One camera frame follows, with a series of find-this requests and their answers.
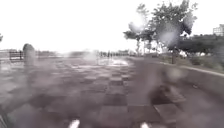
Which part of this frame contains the large dark tree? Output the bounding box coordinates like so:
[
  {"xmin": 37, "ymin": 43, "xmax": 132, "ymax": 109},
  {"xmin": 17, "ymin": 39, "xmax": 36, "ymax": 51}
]
[{"xmin": 149, "ymin": 0, "xmax": 199, "ymax": 65}]

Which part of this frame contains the tree with thin trunk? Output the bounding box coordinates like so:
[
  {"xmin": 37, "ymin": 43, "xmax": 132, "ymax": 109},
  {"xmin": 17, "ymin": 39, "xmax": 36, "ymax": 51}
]
[{"xmin": 122, "ymin": 3, "xmax": 151, "ymax": 57}]

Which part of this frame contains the row of low trees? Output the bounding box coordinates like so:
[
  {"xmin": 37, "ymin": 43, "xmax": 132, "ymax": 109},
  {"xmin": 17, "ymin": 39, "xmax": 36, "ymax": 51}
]
[{"xmin": 178, "ymin": 33, "xmax": 224, "ymax": 58}]

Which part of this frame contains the checkered brick paved path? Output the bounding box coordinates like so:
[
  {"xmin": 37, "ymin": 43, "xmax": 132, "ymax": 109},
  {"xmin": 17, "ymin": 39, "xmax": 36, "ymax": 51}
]
[{"xmin": 0, "ymin": 55, "xmax": 224, "ymax": 128}]

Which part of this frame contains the wooden rail fence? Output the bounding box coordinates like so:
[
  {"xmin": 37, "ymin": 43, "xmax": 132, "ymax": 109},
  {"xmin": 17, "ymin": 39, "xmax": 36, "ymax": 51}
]
[{"xmin": 0, "ymin": 49, "xmax": 25, "ymax": 62}]

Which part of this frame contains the grey stone kerb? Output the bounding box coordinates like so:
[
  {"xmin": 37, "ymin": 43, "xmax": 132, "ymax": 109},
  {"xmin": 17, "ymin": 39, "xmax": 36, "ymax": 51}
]
[{"xmin": 158, "ymin": 61, "xmax": 224, "ymax": 101}]

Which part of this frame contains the grass strip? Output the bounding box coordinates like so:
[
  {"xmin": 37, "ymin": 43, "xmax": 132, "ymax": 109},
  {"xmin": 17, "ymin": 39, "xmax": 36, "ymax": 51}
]
[{"xmin": 156, "ymin": 53, "xmax": 224, "ymax": 72}]

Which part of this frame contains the pale building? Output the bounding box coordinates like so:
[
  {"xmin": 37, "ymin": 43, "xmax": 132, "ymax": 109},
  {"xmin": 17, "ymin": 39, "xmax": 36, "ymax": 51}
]
[{"xmin": 212, "ymin": 23, "xmax": 224, "ymax": 37}]

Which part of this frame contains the robot's own part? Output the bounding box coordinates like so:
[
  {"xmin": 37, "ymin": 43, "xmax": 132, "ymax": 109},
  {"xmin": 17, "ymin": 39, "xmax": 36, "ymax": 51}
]
[
  {"xmin": 140, "ymin": 122, "xmax": 150, "ymax": 128},
  {"xmin": 68, "ymin": 118, "xmax": 81, "ymax": 128}
]

